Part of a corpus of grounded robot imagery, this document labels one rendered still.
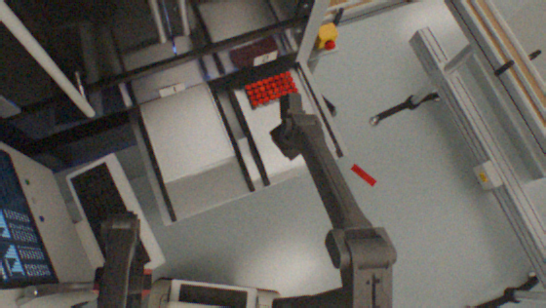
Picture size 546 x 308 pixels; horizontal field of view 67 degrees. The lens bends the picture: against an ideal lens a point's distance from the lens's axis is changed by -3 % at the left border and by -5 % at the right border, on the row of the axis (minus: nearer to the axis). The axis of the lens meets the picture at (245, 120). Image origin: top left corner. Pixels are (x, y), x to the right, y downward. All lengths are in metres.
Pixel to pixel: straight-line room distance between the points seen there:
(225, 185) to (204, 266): 0.93
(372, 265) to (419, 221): 1.83
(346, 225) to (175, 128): 0.91
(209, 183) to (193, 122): 0.23
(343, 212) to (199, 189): 0.78
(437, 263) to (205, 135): 1.58
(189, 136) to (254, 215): 0.94
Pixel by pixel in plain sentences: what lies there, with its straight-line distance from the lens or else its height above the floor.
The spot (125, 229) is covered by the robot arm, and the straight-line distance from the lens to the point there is 0.99.
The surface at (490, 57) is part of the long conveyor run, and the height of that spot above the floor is 0.91.
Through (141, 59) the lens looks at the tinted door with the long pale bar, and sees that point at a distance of 1.25.
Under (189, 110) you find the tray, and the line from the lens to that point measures 1.58.
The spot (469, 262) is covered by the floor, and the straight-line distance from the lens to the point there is 2.71.
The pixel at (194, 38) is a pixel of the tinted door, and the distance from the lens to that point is 1.24.
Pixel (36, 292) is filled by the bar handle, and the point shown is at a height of 1.48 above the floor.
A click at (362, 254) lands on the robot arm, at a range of 0.76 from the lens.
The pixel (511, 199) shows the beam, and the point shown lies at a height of 0.54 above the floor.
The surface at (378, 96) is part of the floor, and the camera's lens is 2.71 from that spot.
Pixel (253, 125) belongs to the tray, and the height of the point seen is 0.88.
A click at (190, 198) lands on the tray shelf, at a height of 0.88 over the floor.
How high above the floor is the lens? 2.35
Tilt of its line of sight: 71 degrees down
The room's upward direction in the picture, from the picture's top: 7 degrees clockwise
